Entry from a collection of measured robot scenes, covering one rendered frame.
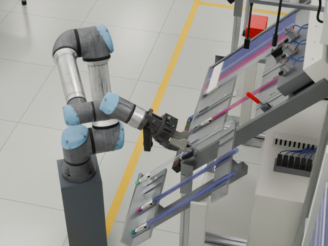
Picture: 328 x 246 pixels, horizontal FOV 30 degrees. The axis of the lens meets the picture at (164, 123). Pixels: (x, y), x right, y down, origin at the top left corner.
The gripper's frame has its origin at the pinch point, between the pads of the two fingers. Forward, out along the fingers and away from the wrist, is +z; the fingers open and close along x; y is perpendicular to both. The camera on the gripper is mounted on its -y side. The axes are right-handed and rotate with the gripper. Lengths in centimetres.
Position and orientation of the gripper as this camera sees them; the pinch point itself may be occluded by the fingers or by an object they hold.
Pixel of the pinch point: (188, 148)
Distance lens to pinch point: 221.4
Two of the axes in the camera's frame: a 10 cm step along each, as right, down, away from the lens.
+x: 1.7, -6.5, 7.4
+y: 4.6, -6.1, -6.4
